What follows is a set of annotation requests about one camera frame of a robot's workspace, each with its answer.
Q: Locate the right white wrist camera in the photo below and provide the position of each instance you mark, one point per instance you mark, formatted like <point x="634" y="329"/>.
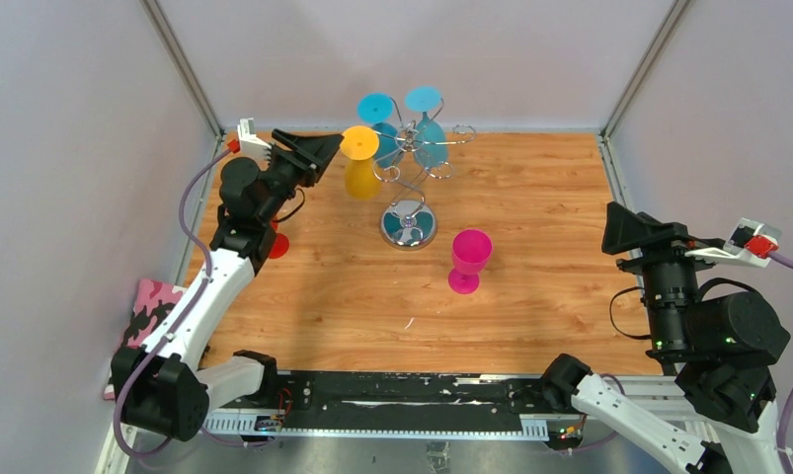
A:
<point x="749" y="246"/>

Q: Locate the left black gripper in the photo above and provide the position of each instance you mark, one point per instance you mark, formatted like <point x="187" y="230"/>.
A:
<point x="324" y="147"/>

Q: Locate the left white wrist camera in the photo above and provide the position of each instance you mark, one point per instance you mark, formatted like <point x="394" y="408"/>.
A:
<point x="251" y="145"/>

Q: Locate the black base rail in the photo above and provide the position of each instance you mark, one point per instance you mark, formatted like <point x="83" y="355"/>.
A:
<point x="406" y="405"/>

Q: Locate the yellow wine glass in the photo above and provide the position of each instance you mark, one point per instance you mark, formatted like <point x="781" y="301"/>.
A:
<point x="359" y="145"/>

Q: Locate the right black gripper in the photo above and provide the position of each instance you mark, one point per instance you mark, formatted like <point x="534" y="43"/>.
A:
<point x="624" y="227"/>

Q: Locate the red wine glass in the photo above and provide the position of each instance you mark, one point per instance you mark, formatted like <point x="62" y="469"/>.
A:
<point x="281" y="244"/>

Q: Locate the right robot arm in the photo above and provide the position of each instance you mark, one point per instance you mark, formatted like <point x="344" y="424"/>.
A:
<point x="723" y="348"/>

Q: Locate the pink wine glass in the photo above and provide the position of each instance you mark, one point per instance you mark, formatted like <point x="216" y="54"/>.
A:
<point x="471" y="251"/>

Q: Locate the chrome wine glass rack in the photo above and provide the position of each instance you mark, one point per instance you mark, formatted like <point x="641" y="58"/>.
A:
<point x="408" y="222"/>

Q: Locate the pink camouflage cloth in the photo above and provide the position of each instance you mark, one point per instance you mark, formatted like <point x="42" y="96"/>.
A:
<point x="154" y="302"/>

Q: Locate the blue wine glass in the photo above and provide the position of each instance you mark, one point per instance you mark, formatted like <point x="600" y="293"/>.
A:
<point x="429" y="136"/>
<point x="376" y="109"/>

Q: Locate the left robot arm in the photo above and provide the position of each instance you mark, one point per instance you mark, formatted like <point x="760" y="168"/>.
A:
<point x="159" y="385"/>

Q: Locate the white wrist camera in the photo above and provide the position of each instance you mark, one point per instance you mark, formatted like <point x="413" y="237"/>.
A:
<point x="251" y="145"/>
<point x="749" y="246"/>

